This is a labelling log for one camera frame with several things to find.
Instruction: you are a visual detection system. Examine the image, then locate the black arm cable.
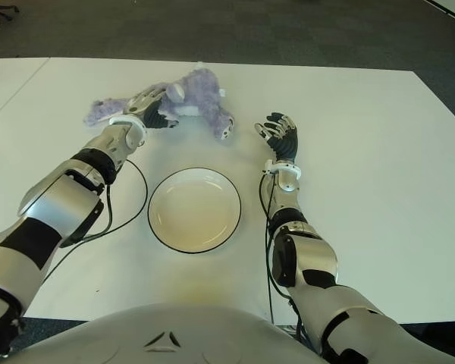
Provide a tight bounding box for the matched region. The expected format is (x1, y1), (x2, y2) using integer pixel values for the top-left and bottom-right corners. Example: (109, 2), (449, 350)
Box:
(258, 172), (312, 342)
(41, 158), (149, 285)

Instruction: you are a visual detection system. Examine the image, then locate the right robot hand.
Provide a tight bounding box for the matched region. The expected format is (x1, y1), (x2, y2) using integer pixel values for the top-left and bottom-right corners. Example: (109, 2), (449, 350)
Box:
(254, 111), (300, 164)

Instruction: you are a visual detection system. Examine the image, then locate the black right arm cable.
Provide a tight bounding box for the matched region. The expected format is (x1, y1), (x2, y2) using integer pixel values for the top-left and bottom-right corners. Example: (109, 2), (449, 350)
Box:
(258, 172), (312, 342)

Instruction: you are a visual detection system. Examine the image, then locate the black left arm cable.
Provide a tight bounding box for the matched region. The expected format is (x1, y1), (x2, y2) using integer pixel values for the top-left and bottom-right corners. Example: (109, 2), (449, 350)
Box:
(41, 158), (149, 285)

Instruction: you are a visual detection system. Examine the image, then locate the grey robot torso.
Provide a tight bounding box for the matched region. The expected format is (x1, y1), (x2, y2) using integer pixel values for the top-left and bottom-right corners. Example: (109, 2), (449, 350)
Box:
(0, 302), (323, 364)

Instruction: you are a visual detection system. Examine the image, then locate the purple plush bunny doll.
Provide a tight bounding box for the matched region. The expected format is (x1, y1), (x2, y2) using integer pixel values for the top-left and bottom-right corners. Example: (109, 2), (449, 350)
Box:
(83, 62), (235, 141)

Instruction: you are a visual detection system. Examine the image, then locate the white panel with dark edge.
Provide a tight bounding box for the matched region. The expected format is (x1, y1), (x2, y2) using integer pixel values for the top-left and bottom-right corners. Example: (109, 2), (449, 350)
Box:
(424, 0), (455, 23)

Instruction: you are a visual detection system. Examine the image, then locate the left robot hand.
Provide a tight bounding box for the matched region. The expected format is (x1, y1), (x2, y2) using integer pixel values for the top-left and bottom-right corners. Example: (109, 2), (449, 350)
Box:
(123, 85), (181, 130)

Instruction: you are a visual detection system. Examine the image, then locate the white plate black rim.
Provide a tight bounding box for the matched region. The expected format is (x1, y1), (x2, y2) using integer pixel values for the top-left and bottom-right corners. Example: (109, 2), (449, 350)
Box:
(146, 168), (243, 254)

